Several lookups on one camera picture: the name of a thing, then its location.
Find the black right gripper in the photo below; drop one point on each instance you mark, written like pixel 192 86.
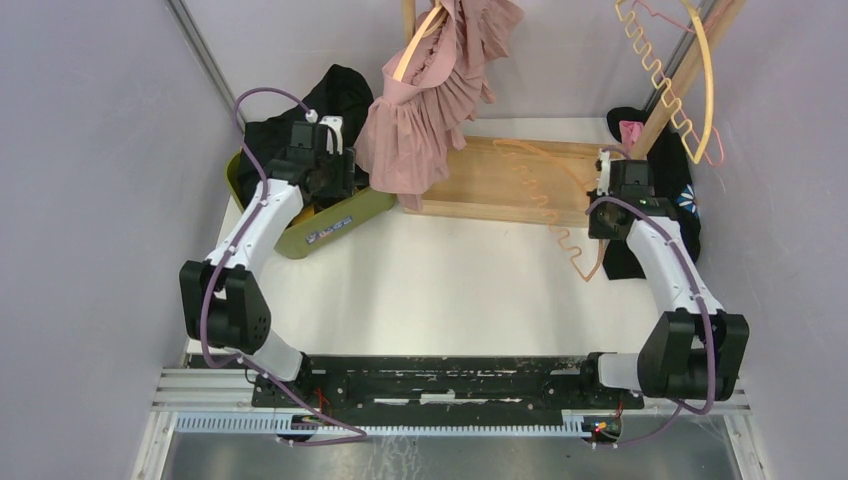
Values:
pixel 597 230

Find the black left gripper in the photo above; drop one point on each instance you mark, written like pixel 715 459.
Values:
pixel 344 186

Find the black skirt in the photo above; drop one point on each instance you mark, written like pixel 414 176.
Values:
pixel 342 91

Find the pink pleated skirt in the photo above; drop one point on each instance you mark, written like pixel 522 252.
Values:
pixel 414 124

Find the pink wire hanger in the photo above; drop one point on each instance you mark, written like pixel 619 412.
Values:
pixel 671 86

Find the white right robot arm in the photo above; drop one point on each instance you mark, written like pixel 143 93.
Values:
pixel 696 348

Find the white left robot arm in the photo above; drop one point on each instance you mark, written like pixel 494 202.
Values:
pixel 222 301

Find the olive green plastic basket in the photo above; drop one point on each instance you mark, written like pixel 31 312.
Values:
pixel 314 228

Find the black cloth on table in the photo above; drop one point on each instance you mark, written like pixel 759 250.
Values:
pixel 672 179

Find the small pink cloth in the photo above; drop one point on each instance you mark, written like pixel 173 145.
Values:
pixel 630 131

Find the aluminium corner profile left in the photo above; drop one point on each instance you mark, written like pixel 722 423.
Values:
pixel 202 52

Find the aluminium corner profile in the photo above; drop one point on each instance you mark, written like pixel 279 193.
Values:
pixel 706 8
pixel 202 52

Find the aluminium corner profile right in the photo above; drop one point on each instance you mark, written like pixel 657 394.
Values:
pixel 706 8

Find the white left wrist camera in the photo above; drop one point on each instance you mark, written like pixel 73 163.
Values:
pixel 333 126

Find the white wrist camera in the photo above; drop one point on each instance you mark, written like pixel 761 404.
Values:
pixel 603 166
pixel 333 126

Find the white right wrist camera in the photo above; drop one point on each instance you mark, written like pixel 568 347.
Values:
pixel 603 166

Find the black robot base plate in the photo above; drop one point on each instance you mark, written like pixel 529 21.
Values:
pixel 431 391

